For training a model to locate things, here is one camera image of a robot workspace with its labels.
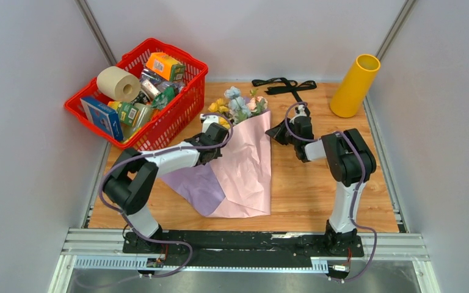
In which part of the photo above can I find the artificial flower bunch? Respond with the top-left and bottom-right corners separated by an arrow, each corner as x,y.
208,86 -> 268,129

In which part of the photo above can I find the green yellow packet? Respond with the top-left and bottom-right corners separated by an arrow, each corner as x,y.
107,101 -> 139,126

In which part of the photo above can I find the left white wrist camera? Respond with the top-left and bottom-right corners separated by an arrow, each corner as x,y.
200,114 -> 219,133

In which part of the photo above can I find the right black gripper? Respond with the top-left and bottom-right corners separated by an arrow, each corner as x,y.
267,117 -> 300,146

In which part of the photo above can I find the brown toilet paper roll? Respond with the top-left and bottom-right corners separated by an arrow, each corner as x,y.
96,66 -> 140,102

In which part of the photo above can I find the pink wrapping paper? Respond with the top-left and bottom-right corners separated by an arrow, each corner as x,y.
209,110 -> 272,218

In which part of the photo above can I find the red plastic shopping basket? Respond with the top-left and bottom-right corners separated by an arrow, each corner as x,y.
64,38 -> 208,151

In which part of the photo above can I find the silver wrapped package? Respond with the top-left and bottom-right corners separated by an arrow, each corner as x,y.
140,68 -> 185,102

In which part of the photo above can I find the aluminium frame rail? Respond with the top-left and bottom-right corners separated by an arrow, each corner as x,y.
61,229 -> 429,273

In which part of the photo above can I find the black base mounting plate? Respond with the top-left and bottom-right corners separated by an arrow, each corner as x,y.
122,230 -> 365,268

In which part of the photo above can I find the yellow cylindrical vase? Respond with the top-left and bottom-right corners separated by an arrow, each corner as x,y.
329,54 -> 381,118

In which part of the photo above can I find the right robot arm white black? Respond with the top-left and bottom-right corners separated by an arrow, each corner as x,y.
265,116 -> 377,256

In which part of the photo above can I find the green snack bag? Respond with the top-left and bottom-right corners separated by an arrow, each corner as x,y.
151,86 -> 175,110

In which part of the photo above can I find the blue box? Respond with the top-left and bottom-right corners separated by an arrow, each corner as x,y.
80,96 -> 124,142

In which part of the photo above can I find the orange green box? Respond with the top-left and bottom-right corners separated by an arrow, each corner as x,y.
145,52 -> 186,82

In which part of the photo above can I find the black ribbon gold lettering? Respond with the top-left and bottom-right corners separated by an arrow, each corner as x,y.
252,77 -> 317,102

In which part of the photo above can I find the clear plastic bottle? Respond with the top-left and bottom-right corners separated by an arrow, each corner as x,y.
122,103 -> 153,142

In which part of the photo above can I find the purple wrapping paper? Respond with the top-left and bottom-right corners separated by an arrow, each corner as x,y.
161,164 -> 225,217

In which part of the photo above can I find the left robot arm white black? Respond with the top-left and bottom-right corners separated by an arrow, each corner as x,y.
99,122 -> 234,253

